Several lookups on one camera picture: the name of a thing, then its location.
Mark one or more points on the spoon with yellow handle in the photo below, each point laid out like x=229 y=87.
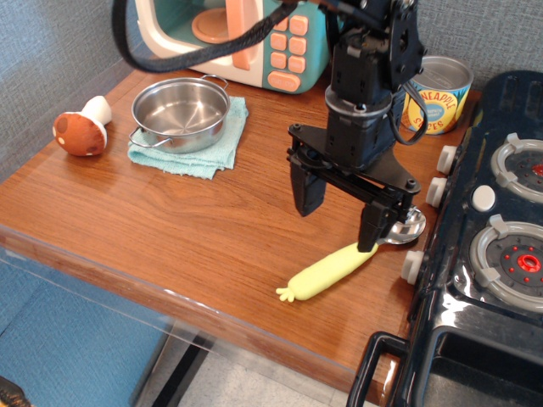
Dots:
x=328 y=271

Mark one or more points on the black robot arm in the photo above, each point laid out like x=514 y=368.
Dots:
x=376 y=52

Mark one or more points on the teal toy microwave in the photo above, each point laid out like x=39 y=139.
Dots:
x=291 y=58

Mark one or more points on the black toy stove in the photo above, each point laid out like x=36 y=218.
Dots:
x=476 y=316

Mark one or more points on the stainless steel pot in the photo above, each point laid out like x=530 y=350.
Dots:
x=181 y=115

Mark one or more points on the pineapple slices can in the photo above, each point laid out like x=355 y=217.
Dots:
x=443 y=86

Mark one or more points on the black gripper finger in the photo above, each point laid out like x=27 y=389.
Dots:
x=377 y=219
x=308 y=188

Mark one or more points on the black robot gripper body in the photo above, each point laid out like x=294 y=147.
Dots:
x=356 y=150

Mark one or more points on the teal folded cloth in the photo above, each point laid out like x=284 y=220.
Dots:
x=204 y=163

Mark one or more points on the brown plush mushroom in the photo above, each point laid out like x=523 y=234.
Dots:
x=83 y=133

